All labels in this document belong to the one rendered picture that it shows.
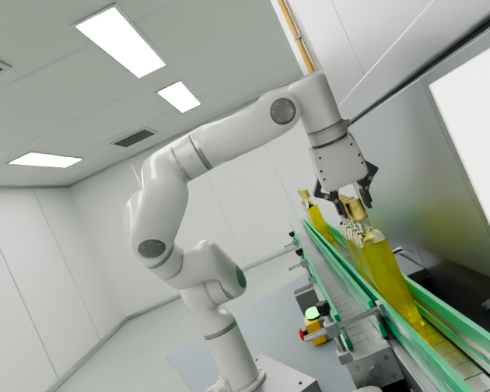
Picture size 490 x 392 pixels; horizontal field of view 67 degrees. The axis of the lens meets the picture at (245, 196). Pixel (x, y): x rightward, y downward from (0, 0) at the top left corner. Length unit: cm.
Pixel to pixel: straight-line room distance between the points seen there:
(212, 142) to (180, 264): 33
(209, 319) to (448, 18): 80
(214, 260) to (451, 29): 64
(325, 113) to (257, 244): 611
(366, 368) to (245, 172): 603
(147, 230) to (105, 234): 669
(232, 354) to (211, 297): 15
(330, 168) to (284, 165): 594
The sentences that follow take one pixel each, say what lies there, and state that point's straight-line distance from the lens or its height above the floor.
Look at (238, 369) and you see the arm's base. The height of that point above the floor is 87.
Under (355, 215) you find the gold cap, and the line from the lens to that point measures 82.
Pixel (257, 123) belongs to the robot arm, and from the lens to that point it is 67.
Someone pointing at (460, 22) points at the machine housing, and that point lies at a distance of 53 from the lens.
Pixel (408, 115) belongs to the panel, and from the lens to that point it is 72.
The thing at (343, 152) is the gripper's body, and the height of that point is 126.
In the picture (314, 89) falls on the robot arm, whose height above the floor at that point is 139.
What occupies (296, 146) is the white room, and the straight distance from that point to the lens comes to 675.
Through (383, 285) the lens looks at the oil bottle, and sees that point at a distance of 85.
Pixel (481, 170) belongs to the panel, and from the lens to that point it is 60.
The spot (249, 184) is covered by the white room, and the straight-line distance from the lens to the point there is 671.
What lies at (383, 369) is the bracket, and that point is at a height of 85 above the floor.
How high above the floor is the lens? 127
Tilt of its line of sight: level
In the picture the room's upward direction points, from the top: 24 degrees counter-clockwise
